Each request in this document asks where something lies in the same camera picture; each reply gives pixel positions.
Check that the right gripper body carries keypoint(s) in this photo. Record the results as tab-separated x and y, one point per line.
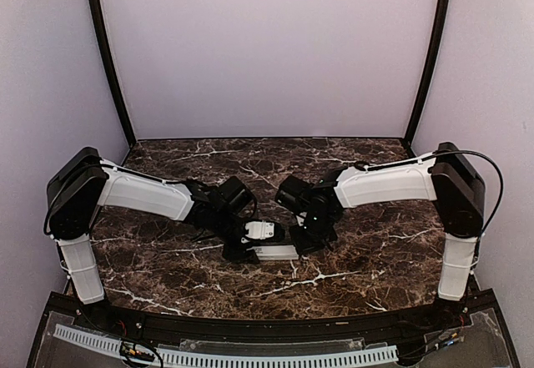
315	234

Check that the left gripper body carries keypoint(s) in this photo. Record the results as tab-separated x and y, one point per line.
233	254

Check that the white remote control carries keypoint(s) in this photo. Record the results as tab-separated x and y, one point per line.
276	252

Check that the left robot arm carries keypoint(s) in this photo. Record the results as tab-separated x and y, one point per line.
87	183

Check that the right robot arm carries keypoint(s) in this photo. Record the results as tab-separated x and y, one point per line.
445	177

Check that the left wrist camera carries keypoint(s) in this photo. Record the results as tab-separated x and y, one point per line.
263	231

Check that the black front rail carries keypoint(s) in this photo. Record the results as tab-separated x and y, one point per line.
404	325

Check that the white slotted cable duct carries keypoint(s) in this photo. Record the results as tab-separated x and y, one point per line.
227	355

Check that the right black frame post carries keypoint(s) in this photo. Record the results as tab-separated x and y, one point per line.
428	70

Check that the black frame post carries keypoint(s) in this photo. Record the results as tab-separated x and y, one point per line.
428	70
99	26

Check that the left black frame post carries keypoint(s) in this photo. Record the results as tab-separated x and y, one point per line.
99	26

